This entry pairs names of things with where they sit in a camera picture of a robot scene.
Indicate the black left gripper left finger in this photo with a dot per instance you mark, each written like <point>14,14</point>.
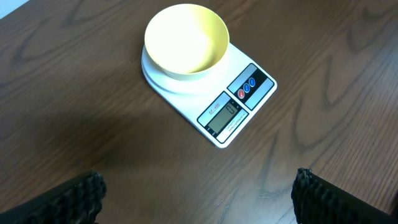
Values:
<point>76,201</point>

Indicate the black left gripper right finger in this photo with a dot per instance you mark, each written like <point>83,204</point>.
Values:
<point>317,201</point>

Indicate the white digital kitchen scale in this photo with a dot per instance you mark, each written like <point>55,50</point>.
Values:
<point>220,104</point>

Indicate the pale yellow bowl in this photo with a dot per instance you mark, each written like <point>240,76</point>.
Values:
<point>186,40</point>

